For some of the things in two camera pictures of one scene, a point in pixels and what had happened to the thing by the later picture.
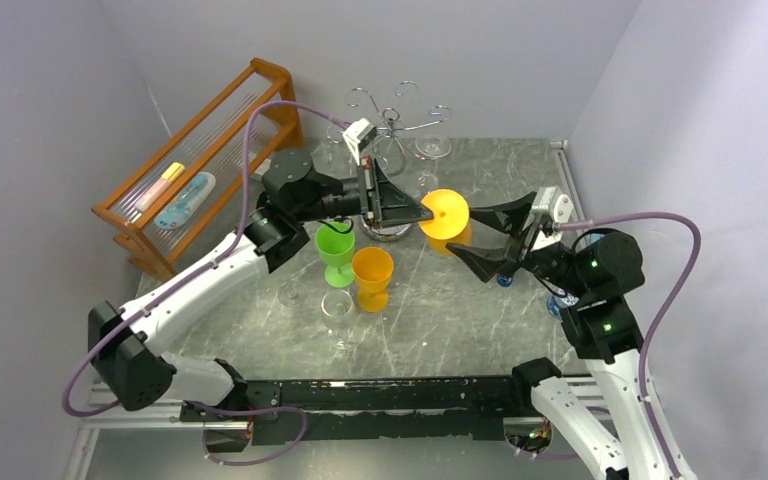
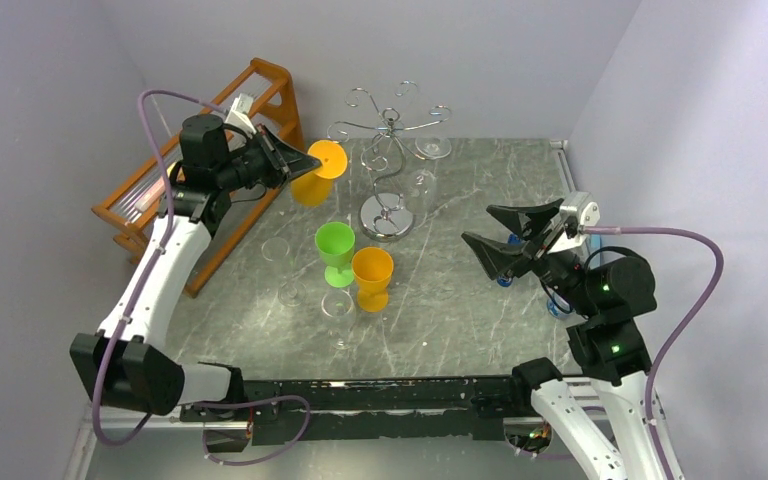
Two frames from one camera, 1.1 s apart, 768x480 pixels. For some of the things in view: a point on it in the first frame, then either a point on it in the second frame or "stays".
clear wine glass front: (337, 308) stays
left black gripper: (391, 204) → (284, 160)
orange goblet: (372, 268) stays
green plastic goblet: (336, 250) stays
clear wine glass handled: (431, 147) stays
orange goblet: (450, 214) → (313, 188)
